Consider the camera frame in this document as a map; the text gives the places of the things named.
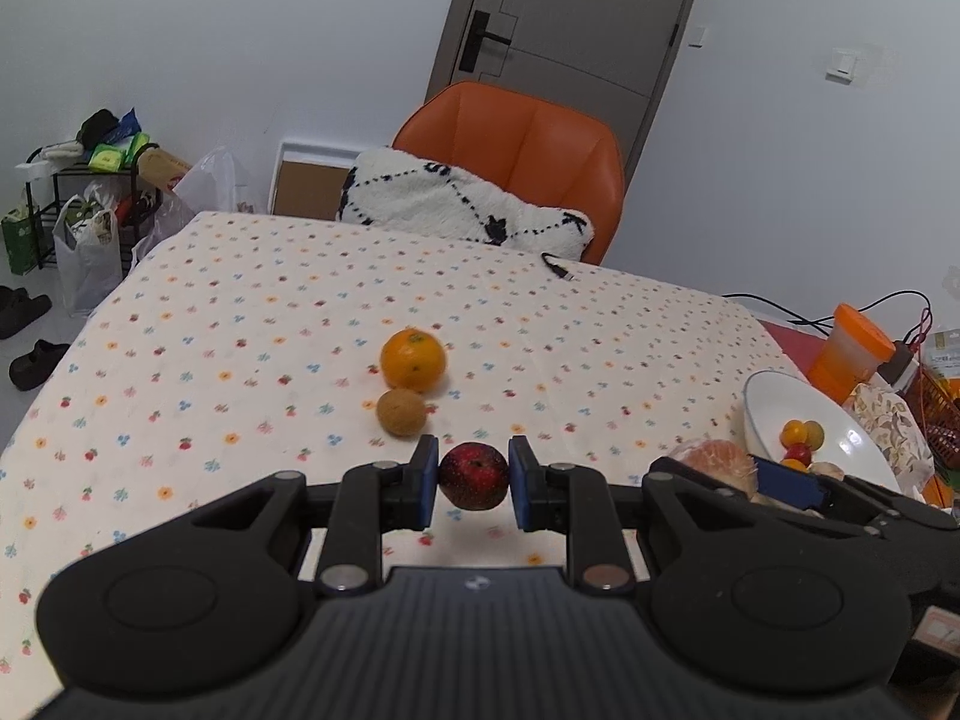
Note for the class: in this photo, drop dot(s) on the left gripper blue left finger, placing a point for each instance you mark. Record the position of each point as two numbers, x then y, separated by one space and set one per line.
370 501

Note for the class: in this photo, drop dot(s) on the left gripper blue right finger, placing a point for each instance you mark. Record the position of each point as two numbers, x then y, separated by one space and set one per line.
573 501

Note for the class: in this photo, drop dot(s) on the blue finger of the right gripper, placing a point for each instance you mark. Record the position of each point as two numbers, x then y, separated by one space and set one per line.
778 482

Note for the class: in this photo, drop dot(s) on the medium orange fruit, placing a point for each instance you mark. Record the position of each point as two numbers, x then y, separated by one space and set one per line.
794 464

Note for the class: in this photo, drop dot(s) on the red cherry fruit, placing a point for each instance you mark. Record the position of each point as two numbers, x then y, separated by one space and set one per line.
800 453

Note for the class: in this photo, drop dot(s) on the brown longan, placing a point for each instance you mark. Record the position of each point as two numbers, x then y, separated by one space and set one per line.
814 435
402 413

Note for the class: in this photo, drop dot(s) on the small orange kumquat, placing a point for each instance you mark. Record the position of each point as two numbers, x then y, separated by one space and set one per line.
794 432

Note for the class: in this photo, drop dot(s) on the peeled pomelo segment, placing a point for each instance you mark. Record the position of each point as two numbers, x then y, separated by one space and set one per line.
723 461
827 469

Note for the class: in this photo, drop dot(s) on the white round plate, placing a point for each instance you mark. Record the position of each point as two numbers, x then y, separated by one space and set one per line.
772 398

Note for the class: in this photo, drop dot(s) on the floral tissue pack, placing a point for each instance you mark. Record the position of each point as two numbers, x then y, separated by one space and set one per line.
888 421

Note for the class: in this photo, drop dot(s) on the red table mat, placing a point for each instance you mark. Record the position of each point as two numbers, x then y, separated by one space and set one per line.
800 347

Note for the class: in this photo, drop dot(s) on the orange lidded plastic jar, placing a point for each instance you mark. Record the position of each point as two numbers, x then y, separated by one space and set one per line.
850 355

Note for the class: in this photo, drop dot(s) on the black charger adapter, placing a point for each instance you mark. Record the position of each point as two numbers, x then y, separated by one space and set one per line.
900 364

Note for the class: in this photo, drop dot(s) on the orange snack pouch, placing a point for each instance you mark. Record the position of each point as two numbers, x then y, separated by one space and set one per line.
942 354

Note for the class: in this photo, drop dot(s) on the floral patterned tablecloth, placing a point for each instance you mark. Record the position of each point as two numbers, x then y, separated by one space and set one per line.
250 344

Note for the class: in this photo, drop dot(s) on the white black fuzzy cushion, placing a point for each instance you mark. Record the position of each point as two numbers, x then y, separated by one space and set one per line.
394 190

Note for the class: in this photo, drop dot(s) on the cardboard white framed panel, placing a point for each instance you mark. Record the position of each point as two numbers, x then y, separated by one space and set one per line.
308 178

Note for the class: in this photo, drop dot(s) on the orange leather chair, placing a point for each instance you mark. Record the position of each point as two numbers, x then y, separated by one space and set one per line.
545 154

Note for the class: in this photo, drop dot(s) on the clear plastic bag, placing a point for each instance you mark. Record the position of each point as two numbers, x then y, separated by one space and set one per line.
218 182

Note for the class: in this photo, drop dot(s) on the black sandal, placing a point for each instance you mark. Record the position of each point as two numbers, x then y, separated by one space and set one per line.
18 310
34 368

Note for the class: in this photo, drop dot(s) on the white shopping bag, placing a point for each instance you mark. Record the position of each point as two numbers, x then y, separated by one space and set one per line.
88 254

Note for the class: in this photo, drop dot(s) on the black shelf rack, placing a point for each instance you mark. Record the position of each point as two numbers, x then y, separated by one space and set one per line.
124 190

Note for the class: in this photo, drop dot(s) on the green carton box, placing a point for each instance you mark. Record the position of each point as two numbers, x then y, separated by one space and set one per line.
18 237

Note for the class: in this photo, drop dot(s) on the grey door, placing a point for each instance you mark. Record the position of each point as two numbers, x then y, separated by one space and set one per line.
610 59

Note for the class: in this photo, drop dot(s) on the red wire basket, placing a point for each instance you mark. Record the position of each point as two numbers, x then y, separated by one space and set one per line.
937 417

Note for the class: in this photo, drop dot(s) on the white wall switch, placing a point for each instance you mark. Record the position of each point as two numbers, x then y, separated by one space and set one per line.
842 66

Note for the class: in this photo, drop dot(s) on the black door handle lock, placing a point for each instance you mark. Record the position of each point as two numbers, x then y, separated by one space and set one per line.
477 34

